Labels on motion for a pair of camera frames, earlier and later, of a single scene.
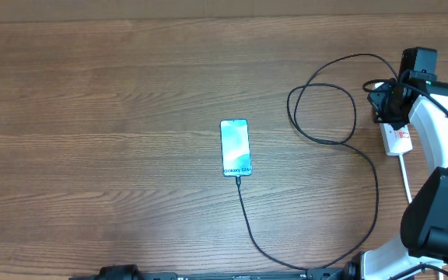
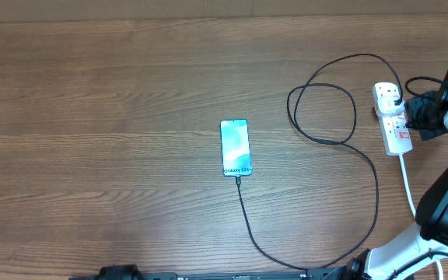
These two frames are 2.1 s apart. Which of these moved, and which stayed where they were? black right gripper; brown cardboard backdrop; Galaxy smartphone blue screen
Moved: black right gripper
Stayed: brown cardboard backdrop; Galaxy smartphone blue screen
